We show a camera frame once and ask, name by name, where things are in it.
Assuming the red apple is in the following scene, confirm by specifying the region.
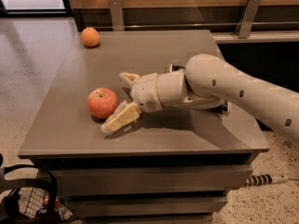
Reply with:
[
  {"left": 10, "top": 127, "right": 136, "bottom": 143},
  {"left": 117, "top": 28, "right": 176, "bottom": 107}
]
[{"left": 87, "top": 88, "right": 119, "bottom": 119}]

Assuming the left metal bracket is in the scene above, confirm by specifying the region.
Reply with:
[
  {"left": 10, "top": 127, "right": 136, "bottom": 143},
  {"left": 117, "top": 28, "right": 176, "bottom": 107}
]
[{"left": 108, "top": 0, "right": 124, "bottom": 31}]

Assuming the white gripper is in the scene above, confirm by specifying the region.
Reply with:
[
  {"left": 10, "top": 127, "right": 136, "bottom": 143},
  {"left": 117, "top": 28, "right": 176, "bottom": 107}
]
[{"left": 101, "top": 72, "right": 163, "bottom": 133}]

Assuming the grey drawer cabinet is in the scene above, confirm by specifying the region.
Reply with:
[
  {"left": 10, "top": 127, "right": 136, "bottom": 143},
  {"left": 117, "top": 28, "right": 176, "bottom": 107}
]
[{"left": 19, "top": 31, "right": 268, "bottom": 224}]

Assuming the black wire basket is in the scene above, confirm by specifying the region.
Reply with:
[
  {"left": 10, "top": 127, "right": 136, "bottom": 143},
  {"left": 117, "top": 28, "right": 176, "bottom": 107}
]
[{"left": 0, "top": 164, "right": 73, "bottom": 224}]

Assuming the right metal bracket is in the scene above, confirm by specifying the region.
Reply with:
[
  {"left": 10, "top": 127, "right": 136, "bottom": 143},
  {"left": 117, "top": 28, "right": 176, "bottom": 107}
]
[{"left": 235, "top": 0, "right": 262, "bottom": 39}]

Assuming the orange fruit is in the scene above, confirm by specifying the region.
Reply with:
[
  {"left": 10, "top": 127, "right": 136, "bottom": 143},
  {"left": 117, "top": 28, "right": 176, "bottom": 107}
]
[{"left": 81, "top": 27, "right": 100, "bottom": 47}]

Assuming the blue kettle chips bag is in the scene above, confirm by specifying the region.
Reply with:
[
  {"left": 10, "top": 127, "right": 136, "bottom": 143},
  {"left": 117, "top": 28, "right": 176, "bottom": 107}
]
[{"left": 164, "top": 64, "right": 231, "bottom": 115}]

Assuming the metal bracket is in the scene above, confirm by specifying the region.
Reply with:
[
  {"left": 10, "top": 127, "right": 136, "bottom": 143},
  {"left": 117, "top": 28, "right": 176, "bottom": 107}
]
[
  {"left": 108, "top": 0, "right": 124, "bottom": 31},
  {"left": 235, "top": 0, "right": 262, "bottom": 39}
]

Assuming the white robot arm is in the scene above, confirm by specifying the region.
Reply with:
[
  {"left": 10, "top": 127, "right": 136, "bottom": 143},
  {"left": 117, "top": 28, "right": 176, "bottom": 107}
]
[{"left": 101, "top": 54, "right": 299, "bottom": 144}]

